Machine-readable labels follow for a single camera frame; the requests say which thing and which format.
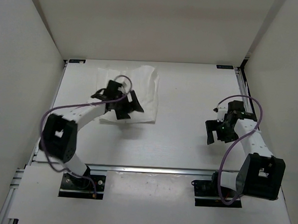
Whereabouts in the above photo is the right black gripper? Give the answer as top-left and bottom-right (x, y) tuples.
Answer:
(204, 117), (239, 146)

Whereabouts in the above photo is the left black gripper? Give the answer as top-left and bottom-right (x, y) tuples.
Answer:
(112, 89), (144, 121)

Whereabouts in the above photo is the white pleated skirt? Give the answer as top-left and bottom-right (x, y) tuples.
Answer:
(96, 65), (160, 124)

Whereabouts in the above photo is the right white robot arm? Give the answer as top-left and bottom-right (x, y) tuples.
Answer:
(205, 100), (286, 200)

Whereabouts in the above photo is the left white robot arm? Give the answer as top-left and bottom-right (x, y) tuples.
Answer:
(39, 79), (144, 189)

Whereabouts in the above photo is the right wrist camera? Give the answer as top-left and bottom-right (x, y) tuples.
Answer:
(214, 107), (228, 122)

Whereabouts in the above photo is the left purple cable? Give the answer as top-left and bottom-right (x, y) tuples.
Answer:
(37, 70), (134, 176)

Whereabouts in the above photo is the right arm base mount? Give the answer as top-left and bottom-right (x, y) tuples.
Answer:
(191, 171), (242, 208)

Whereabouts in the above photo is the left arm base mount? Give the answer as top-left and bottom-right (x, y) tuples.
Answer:
(58, 173), (106, 200)

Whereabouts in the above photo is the aluminium frame rail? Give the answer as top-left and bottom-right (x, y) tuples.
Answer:
(27, 159), (247, 180)

